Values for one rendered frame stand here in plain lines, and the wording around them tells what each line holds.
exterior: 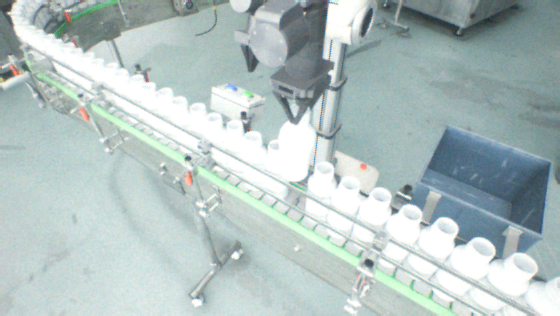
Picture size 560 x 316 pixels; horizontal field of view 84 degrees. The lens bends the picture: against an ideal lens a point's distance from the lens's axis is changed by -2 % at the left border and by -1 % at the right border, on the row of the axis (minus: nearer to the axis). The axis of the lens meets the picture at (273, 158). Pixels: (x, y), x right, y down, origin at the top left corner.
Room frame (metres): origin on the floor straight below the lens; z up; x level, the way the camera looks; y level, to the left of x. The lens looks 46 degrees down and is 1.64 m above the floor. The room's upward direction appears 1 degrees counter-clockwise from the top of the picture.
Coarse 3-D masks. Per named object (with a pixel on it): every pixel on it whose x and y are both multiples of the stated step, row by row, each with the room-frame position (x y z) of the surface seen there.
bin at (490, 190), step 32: (448, 128) 0.80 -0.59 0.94; (448, 160) 0.77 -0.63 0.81; (480, 160) 0.72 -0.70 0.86; (512, 160) 0.68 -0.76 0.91; (544, 160) 0.64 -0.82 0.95; (416, 192) 0.55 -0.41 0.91; (448, 192) 0.68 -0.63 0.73; (480, 192) 0.68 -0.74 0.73; (512, 192) 0.64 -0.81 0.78; (544, 192) 0.52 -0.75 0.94; (480, 224) 0.45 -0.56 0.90; (512, 224) 0.42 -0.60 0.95; (544, 224) 0.41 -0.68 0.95
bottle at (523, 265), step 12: (492, 264) 0.23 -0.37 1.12; (504, 264) 0.22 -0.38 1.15; (516, 264) 0.23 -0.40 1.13; (528, 264) 0.22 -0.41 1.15; (492, 276) 0.21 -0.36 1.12; (504, 276) 0.21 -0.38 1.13; (516, 276) 0.20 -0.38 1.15; (528, 276) 0.20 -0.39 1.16; (492, 288) 0.20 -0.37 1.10; (504, 288) 0.19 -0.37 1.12; (516, 288) 0.19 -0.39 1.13; (468, 300) 0.21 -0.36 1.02; (480, 300) 0.20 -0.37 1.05; (492, 300) 0.19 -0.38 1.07; (492, 312) 0.19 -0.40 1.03
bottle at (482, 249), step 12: (480, 240) 0.26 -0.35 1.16; (456, 252) 0.26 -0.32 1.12; (468, 252) 0.24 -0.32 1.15; (480, 252) 0.25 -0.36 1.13; (492, 252) 0.24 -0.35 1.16; (444, 264) 0.25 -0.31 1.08; (456, 264) 0.24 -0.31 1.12; (468, 264) 0.23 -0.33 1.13; (480, 264) 0.23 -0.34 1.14; (432, 276) 0.26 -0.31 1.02; (444, 276) 0.24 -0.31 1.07; (468, 276) 0.22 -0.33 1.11; (480, 276) 0.21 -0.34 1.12; (432, 288) 0.24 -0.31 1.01; (456, 288) 0.22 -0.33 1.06; (468, 288) 0.22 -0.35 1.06
